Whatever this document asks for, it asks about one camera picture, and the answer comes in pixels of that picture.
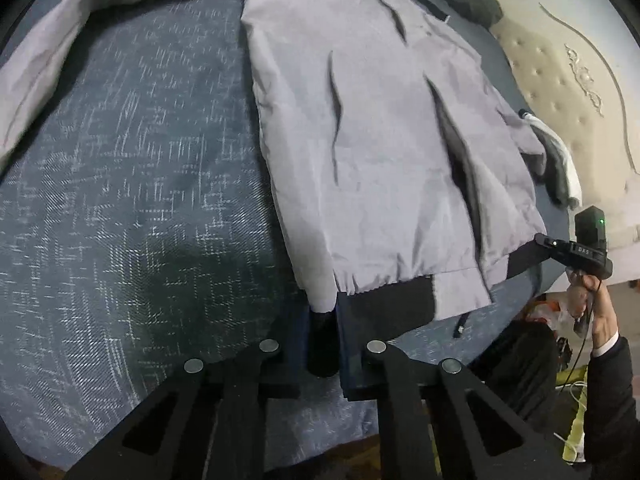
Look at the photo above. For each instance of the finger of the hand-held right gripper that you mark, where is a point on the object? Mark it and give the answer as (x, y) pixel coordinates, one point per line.
(552, 247)

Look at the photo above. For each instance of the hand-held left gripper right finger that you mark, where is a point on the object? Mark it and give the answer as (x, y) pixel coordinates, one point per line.
(360, 380)

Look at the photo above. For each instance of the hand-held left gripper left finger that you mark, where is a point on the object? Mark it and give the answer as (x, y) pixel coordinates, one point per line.
(280, 380)

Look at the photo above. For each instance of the person's right hand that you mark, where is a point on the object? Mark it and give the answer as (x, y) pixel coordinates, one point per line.
(602, 315)

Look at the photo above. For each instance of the cream tufted headboard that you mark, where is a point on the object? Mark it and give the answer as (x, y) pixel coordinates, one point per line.
(575, 85)

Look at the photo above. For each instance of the blue patterned bed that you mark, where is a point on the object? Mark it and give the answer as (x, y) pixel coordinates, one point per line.
(150, 210)

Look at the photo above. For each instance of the black garment with white cuff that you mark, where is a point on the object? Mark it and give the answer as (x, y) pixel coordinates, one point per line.
(432, 2)

